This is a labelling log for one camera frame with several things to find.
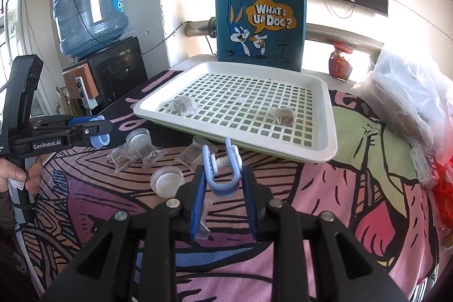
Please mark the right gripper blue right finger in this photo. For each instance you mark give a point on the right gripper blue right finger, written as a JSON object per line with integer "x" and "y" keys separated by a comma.
{"x": 249, "y": 190}

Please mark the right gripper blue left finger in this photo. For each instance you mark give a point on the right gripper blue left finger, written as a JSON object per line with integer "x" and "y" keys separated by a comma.
{"x": 196, "y": 200}

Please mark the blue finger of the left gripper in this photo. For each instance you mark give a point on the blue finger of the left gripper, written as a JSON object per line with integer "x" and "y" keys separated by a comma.
{"x": 98, "y": 120}
{"x": 82, "y": 135}

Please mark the light blue clip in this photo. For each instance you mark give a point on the light blue clip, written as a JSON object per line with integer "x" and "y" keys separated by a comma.
{"x": 213, "y": 167}

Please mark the round clear lid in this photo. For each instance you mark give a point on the round clear lid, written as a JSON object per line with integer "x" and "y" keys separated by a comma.
{"x": 139, "y": 139}
{"x": 166, "y": 181}

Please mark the light blue plastic holder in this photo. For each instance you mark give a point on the light blue plastic holder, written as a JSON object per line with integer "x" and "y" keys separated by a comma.
{"x": 101, "y": 137}

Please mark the person's left hand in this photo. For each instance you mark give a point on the person's left hand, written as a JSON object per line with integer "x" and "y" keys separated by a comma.
{"x": 31, "y": 179}

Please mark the black cabinet box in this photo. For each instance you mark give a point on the black cabinet box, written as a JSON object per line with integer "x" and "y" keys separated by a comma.
{"x": 109, "y": 73}

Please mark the white perforated plastic tray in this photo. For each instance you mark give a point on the white perforated plastic tray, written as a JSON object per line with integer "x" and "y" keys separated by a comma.
{"x": 235, "y": 102}

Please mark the red glass jar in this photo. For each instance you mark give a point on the red glass jar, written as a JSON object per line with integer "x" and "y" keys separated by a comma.
{"x": 339, "y": 66}

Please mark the teal Bugs Bunny tote bag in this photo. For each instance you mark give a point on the teal Bugs Bunny tote bag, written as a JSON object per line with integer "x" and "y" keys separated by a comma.
{"x": 262, "y": 32}

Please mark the clear plastic bag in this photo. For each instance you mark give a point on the clear plastic bag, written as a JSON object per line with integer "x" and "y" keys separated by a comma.
{"x": 414, "y": 99}

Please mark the red plastic bag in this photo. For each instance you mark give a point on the red plastic bag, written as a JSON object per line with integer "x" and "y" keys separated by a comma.
{"x": 443, "y": 199}

